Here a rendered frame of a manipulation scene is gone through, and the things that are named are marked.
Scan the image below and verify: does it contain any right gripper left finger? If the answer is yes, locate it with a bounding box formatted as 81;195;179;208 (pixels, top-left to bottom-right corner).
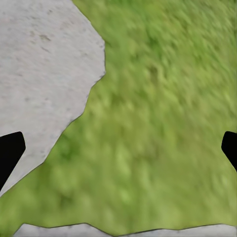
0;131;26;191

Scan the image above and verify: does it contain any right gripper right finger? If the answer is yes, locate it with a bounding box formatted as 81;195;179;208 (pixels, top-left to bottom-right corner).
221;131;237;171

